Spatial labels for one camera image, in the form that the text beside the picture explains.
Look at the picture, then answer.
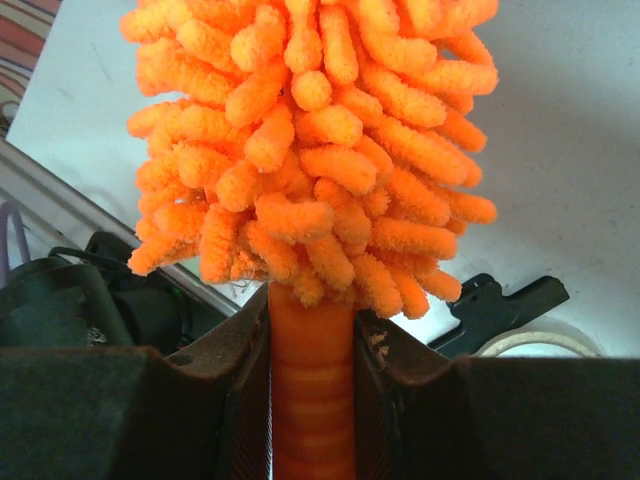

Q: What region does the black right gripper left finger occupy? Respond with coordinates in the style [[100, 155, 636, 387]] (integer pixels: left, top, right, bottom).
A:
[[1, 288, 271, 479]]

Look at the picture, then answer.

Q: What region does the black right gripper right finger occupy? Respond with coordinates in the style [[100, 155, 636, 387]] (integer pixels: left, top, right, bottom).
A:
[[354, 312, 639, 479]]

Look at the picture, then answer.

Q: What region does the orange microfiber duster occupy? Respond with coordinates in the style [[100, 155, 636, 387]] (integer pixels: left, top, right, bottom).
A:
[[120, 1, 498, 479]]

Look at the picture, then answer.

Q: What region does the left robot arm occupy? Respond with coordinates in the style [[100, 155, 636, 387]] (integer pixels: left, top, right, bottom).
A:
[[1, 232, 226, 355]]

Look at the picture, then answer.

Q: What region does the masking tape roll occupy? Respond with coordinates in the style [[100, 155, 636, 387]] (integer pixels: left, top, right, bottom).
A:
[[475, 330, 602, 358]]

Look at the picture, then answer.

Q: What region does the black plastic clip piece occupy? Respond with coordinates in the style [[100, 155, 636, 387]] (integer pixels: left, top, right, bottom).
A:
[[428, 273, 570, 359]]

